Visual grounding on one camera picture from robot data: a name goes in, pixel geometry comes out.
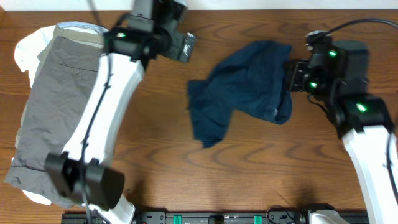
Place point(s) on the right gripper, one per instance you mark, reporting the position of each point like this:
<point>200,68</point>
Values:
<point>294,73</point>

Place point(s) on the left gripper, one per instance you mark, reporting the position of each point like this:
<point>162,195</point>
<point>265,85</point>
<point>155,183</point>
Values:
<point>176,40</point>

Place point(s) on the navy blue shorts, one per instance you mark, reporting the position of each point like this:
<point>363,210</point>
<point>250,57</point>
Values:
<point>250,80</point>

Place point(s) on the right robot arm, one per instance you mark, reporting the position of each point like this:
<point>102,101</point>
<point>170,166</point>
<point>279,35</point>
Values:
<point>336,75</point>

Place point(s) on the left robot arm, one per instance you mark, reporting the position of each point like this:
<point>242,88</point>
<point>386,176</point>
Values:
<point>82,172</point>

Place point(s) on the khaki shorts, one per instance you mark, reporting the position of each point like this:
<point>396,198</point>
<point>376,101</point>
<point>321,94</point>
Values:
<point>81,37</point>

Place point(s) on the grey shorts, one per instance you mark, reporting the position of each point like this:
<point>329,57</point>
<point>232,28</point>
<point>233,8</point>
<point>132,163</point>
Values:
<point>62,85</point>

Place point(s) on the white garment under pile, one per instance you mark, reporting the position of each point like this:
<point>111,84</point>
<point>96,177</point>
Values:
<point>27,50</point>

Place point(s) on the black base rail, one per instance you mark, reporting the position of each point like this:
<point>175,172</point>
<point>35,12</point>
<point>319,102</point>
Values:
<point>284,217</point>

